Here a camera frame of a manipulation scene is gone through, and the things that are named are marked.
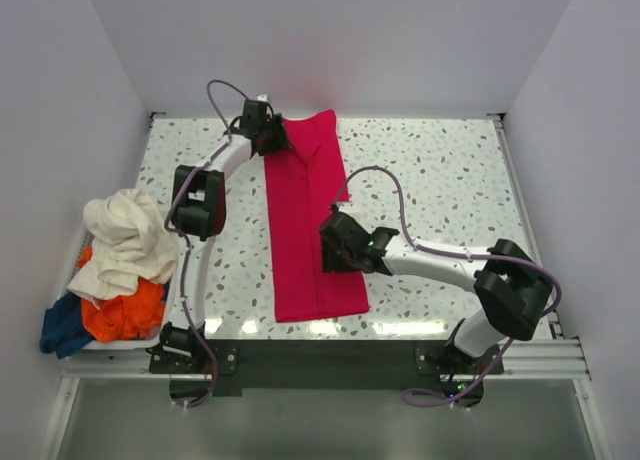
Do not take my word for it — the magenta t shirt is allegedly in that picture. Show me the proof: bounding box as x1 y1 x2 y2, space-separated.
264 110 369 323

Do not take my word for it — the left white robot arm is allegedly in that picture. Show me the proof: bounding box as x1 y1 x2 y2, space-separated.
149 96 292 373

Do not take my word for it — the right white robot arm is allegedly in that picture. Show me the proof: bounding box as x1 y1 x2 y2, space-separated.
319 205 554 374

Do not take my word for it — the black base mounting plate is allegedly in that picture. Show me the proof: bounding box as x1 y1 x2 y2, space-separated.
148 337 504 399

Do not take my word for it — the cream t shirt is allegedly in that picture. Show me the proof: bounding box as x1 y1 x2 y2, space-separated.
67 189 178 303

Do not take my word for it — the orange t shirt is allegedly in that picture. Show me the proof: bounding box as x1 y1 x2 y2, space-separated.
69 247 166 343

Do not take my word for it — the blue t shirt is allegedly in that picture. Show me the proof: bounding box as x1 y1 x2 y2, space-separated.
39 292 95 359

